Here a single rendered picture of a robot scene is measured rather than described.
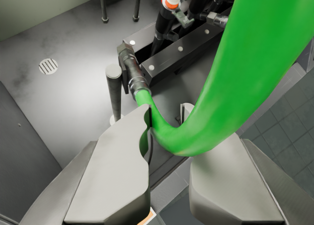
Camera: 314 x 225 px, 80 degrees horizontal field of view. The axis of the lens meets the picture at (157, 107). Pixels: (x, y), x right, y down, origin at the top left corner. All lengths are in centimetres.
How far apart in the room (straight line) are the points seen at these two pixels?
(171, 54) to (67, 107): 29
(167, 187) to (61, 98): 34
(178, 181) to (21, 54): 49
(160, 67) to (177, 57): 5
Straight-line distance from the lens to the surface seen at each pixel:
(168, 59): 40
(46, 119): 53
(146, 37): 42
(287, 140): 188
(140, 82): 18
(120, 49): 24
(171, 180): 39
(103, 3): 56
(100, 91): 52
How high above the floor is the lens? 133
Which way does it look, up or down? 73 degrees down
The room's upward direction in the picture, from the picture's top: 39 degrees clockwise
